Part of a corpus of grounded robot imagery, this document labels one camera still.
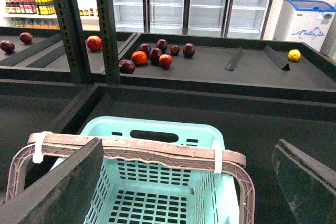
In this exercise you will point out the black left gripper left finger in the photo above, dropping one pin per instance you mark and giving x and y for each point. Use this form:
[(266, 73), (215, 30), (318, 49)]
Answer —
[(63, 195)]

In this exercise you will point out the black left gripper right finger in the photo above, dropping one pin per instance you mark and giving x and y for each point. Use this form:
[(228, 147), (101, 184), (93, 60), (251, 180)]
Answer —
[(307, 185)]

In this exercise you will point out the teal plastic shopping basket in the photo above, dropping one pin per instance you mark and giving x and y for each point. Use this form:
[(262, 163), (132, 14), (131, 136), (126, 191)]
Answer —
[(137, 192)]

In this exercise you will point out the dark red apple front left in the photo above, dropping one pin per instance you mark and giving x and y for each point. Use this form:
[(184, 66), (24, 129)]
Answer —
[(126, 66)]

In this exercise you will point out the dark apple far left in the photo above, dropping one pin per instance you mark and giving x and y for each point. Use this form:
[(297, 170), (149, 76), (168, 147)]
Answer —
[(7, 46)]

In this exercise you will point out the red apple in group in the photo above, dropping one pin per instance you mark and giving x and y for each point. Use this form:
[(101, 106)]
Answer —
[(165, 60)]

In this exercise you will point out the small dark red apple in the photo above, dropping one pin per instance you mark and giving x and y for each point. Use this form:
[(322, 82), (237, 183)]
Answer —
[(175, 49)]

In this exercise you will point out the white zip tie left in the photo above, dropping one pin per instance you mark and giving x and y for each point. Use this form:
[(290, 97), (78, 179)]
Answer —
[(38, 157)]

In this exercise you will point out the white zip tie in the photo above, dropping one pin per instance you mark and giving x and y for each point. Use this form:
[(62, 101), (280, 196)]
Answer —
[(38, 157), (218, 156)]

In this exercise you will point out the white zip tie right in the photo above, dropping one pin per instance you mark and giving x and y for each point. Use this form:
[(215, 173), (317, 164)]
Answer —
[(218, 156)]

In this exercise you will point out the yellow lemon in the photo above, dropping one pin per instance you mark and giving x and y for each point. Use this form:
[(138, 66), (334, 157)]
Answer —
[(294, 55)]

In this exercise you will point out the black divider right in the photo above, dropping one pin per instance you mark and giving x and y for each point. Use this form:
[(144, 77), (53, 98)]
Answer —
[(276, 58)]

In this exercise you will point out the black divider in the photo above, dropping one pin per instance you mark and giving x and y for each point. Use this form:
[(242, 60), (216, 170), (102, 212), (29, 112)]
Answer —
[(276, 58), (234, 60)]

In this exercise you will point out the black divider left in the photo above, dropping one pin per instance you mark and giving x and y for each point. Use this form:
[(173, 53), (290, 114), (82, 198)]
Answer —
[(234, 60)]

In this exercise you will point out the black display tray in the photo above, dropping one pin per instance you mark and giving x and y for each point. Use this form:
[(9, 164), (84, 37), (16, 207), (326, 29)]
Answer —
[(312, 78)]

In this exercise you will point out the orange fruit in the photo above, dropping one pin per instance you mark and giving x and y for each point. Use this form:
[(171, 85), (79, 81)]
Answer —
[(139, 58)]

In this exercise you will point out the white blue chest freezer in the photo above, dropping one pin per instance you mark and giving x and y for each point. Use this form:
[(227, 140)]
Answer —
[(306, 21)]

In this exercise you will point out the shelf with sauce bottles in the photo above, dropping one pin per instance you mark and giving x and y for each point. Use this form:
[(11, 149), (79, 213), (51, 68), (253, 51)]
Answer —
[(42, 14)]

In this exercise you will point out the glass door refrigerator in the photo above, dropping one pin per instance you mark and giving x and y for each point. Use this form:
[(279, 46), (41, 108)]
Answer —
[(215, 18)]

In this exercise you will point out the red apple behind post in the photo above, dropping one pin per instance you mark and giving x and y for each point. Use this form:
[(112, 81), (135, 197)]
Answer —
[(94, 43)]

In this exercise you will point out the black perforated shelf post rear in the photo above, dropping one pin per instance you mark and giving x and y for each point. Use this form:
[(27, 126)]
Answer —
[(67, 12)]

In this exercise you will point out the black perforated shelf post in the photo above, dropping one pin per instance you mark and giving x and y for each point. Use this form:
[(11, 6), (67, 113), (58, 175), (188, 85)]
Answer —
[(109, 40), (67, 12)]

